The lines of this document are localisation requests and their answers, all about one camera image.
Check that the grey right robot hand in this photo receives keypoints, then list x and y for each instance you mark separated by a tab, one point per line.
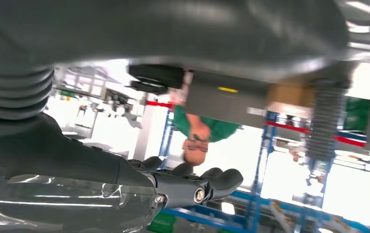
59	180

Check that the green plastic bin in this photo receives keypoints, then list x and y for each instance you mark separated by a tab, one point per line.
162	223
358	119

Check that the black device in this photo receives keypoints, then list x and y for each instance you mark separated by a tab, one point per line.
156	77

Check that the person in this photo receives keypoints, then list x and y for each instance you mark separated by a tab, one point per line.
220	128

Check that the grey cabinet yellow label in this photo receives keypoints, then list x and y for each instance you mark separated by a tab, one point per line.
223	103

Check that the blue storage racking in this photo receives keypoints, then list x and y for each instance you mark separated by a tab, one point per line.
262	180

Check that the brown cardboard box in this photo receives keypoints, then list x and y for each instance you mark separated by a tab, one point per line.
290	95

